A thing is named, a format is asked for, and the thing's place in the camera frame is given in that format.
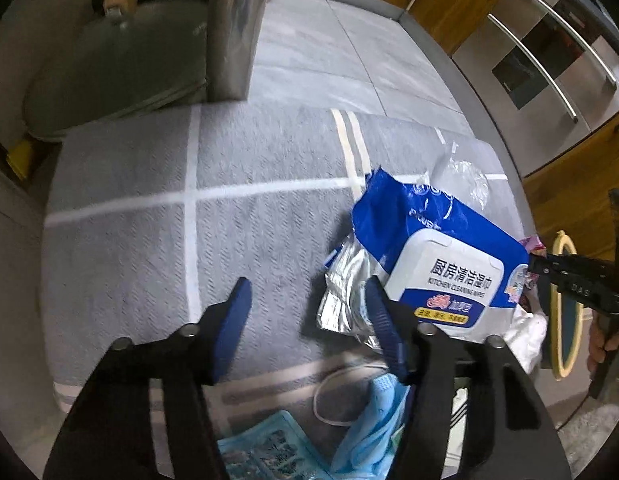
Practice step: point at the clear crumpled plastic bag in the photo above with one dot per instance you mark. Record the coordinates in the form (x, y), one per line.
(454, 174)

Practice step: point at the stainless steel oven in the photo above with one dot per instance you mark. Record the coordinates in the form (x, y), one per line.
(546, 75)

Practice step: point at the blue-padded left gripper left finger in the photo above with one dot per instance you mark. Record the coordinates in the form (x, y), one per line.
(221, 328)

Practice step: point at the light blue packet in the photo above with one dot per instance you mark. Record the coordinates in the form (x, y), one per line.
(276, 448)

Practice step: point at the blue bin with yellow rim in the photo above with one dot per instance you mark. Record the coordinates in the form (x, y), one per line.
(565, 331)

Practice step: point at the metal rack frame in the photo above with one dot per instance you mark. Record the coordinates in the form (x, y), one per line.
(232, 33)

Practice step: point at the silver foil wrapper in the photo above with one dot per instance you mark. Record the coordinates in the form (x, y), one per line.
(343, 308)

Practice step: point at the blue surgical face mask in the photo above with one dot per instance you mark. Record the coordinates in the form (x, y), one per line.
(369, 447)

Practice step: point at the person's hand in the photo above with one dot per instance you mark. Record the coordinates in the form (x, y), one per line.
(599, 345)

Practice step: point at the grey checked floor mat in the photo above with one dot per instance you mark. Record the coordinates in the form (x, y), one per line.
(153, 218)

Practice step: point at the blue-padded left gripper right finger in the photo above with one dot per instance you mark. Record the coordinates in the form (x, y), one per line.
(394, 341)

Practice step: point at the blue wet wipes pack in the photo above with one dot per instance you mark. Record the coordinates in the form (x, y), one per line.
(444, 261)

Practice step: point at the grey pot lid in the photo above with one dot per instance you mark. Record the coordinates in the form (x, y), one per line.
(120, 65)

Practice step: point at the white crumpled tissue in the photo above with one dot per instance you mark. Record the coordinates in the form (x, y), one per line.
(525, 337)

